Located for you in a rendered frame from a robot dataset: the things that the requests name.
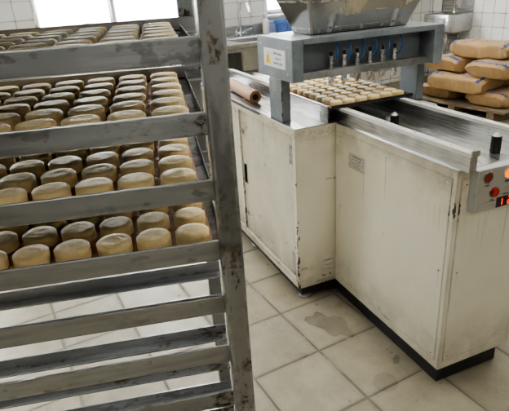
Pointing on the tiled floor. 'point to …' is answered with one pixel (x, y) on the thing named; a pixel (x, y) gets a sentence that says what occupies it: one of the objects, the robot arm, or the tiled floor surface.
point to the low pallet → (480, 108)
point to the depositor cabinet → (289, 190)
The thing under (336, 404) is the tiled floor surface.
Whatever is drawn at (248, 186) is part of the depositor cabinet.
